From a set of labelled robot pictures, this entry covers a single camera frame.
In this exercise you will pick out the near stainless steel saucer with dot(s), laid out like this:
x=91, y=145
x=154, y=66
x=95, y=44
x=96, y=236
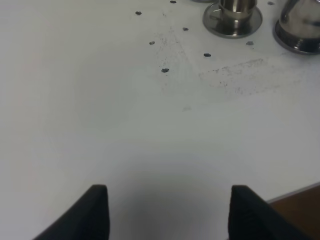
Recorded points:
x=231, y=29

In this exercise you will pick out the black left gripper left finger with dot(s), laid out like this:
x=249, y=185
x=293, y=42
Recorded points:
x=87, y=219

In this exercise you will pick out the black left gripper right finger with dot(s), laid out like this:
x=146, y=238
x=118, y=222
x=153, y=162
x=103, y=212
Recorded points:
x=293, y=216

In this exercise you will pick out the stainless steel teapot saucer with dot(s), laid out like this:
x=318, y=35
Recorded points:
x=303, y=46

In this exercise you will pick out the near stainless steel teacup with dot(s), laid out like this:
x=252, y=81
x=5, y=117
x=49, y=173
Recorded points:
x=237, y=10

